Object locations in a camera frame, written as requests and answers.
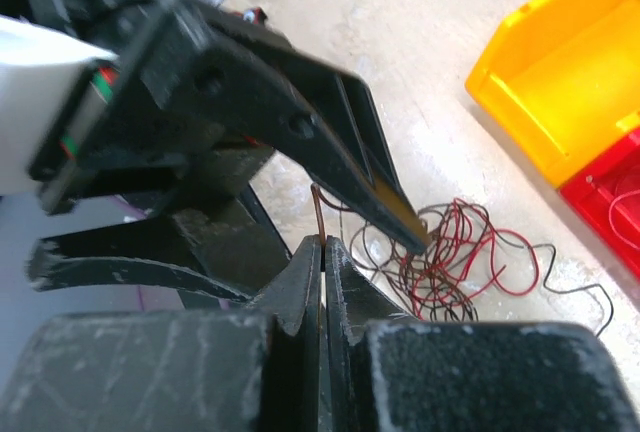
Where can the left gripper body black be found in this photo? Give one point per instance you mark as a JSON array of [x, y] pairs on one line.
[[138, 123]]

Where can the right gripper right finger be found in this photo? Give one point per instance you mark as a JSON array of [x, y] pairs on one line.
[[390, 372]]

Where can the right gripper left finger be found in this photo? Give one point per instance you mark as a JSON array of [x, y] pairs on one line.
[[249, 369]]

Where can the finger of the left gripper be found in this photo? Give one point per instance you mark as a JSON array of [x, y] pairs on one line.
[[226, 255], [318, 115]]

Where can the yellow plastic bin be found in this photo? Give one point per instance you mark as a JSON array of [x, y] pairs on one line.
[[561, 77]]

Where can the red plastic bin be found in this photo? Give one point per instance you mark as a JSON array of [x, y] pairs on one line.
[[605, 194]]

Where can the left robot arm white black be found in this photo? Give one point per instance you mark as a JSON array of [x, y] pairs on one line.
[[65, 2]]

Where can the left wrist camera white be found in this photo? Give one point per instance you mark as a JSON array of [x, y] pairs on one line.
[[38, 69]]

